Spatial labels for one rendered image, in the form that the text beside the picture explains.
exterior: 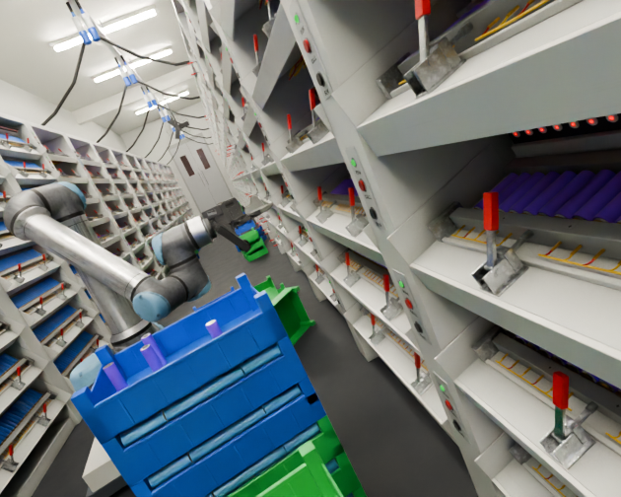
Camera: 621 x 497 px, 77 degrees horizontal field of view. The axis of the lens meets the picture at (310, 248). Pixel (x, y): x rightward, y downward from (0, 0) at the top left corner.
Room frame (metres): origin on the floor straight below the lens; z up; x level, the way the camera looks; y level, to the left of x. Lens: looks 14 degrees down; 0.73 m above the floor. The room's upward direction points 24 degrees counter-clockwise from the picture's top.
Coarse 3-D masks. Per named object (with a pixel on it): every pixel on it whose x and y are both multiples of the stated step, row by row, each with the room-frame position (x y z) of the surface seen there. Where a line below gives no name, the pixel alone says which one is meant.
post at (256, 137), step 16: (192, 0) 1.89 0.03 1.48; (192, 16) 1.89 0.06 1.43; (240, 96) 1.89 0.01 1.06; (240, 112) 1.89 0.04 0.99; (240, 128) 1.94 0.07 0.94; (256, 128) 1.89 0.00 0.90; (256, 144) 1.89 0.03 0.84; (272, 176) 1.89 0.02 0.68; (272, 192) 1.89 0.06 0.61; (288, 224) 1.89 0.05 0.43; (304, 256) 1.89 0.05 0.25
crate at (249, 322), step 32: (192, 320) 0.73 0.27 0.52; (224, 320) 0.74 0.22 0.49; (256, 320) 0.57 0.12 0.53; (96, 352) 0.67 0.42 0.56; (128, 352) 0.70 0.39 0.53; (192, 352) 0.54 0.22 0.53; (224, 352) 0.55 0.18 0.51; (256, 352) 0.56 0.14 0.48; (96, 384) 0.59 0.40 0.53; (128, 384) 0.66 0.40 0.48; (160, 384) 0.52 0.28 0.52; (192, 384) 0.53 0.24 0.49; (96, 416) 0.50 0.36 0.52; (128, 416) 0.51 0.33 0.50
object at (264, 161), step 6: (264, 150) 1.89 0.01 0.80; (258, 156) 1.88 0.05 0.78; (264, 156) 1.70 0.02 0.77; (270, 156) 1.43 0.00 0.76; (258, 162) 1.88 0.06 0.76; (264, 162) 1.70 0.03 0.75; (270, 162) 1.59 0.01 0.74; (264, 168) 1.68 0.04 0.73; (270, 168) 1.51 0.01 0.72; (276, 168) 1.37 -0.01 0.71; (264, 174) 1.86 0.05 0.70; (270, 174) 1.65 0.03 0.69; (276, 174) 1.49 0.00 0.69
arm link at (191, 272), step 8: (192, 256) 1.16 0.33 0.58; (176, 264) 1.14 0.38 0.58; (184, 264) 1.14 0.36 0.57; (192, 264) 1.15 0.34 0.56; (200, 264) 1.18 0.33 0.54; (176, 272) 1.14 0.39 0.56; (184, 272) 1.14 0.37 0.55; (192, 272) 1.14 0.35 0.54; (200, 272) 1.16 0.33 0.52; (184, 280) 1.11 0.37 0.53; (192, 280) 1.13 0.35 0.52; (200, 280) 1.15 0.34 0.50; (208, 280) 1.17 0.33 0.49; (192, 288) 1.12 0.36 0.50; (200, 288) 1.14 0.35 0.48; (208, 288) 1.16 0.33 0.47; (192, 296) 1.14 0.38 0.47; (200, 296) 1.14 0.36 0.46
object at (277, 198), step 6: (276, 192) 1.89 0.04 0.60; (270, 198) 1.88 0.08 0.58; (276, 198) 1.88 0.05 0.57; (282, 198) 1.89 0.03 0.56; (288, 198) 1.82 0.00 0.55; (276, 204) 1.88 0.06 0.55; (288, 204) 1.68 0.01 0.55; (294, 204) 1.28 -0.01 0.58; (282, 210) 1.76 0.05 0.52; (288, 210) 1.55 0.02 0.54; (294, 216) 1.46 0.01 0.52; (300, 222) 1.43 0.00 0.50
